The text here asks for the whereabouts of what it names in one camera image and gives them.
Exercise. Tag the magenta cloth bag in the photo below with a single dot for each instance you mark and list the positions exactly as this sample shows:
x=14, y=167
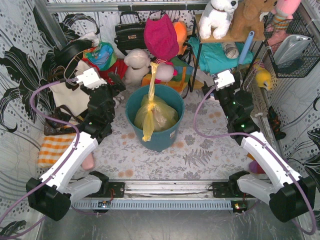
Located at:
x=160, y=38

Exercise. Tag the brown teddy bear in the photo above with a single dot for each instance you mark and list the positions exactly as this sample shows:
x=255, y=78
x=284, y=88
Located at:
x=247, y=17

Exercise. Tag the black leather handbag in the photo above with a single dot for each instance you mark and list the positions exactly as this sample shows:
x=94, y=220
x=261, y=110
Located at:
x=130, y=36

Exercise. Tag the white plush dog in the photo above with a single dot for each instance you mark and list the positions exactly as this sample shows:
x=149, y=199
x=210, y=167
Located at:
x=216, y=18

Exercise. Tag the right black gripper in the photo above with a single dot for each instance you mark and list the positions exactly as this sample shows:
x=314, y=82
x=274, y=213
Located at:
x=211, y=90

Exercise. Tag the orange plush toy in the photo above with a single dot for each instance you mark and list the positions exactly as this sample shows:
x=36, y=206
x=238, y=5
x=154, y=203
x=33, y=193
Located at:
x=181, y=33

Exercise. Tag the rainbow striped cloth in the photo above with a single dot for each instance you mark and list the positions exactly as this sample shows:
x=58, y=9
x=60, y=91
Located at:
x=178, y=82

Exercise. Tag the yellow plush duck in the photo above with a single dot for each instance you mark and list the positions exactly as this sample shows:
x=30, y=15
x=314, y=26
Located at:
x=262, y=76

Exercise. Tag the teal folded cloth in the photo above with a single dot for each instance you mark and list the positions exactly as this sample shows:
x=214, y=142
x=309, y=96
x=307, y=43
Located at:
x=213, y=59

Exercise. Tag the cream plush lamb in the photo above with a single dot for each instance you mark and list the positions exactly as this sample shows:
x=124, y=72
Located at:
x=138, y=63

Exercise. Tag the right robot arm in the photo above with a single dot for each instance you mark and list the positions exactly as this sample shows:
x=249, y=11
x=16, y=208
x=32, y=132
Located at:
x=288, y=194

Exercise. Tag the pink eyeglass case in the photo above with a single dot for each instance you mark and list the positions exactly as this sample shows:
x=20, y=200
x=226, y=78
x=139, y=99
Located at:
x=89, y=162

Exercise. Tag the silver foil pouch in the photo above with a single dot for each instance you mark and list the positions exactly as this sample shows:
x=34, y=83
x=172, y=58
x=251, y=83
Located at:
x=291, y=48

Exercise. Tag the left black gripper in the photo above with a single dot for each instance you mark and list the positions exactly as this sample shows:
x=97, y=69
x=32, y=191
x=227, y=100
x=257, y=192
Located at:
x=110, y=85

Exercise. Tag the wooden shelf rack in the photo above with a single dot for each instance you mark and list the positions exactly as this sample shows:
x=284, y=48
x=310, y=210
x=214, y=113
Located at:
x=225, y=39

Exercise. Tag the brown patterned bag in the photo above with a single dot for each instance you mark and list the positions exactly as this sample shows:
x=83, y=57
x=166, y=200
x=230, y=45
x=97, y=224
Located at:
x=61, y=113

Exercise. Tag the blue handled mop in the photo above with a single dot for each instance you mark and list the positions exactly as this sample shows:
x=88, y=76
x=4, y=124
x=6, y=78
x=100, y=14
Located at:
x=245, y=50

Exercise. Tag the yellow trash bag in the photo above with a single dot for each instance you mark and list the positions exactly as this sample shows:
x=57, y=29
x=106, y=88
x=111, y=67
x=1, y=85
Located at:
x=154, y=114

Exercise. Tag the red cloth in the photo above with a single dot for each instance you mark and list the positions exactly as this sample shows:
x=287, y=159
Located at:
x=119, y=68

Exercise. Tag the orange checkered towel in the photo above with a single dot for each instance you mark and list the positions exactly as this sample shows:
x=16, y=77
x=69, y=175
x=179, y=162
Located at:
x=52, y=149

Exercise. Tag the orange purple sock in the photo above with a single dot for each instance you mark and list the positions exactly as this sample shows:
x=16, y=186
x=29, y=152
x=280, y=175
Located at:
x=254, y=167

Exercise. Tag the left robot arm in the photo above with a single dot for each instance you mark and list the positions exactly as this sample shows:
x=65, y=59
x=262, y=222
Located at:
x=53, y=194

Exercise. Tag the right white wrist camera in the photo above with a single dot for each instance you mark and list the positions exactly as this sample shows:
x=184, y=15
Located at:
x=224, y=79

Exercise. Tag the colorful printed bag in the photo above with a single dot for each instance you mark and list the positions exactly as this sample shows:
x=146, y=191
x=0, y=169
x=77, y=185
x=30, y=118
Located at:
x=102, y=56

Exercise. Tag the teal trash bin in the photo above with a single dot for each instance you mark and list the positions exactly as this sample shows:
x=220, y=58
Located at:
x=160, y=140

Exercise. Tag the black wire basket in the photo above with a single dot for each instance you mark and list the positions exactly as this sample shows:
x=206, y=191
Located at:
x=275, y=35

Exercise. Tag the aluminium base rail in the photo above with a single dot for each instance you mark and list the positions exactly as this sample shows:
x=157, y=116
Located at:
x=165, y=190

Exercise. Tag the cream canvas tote bag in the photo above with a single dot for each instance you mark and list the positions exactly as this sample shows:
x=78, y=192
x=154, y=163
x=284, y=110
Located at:
x=76, y=100

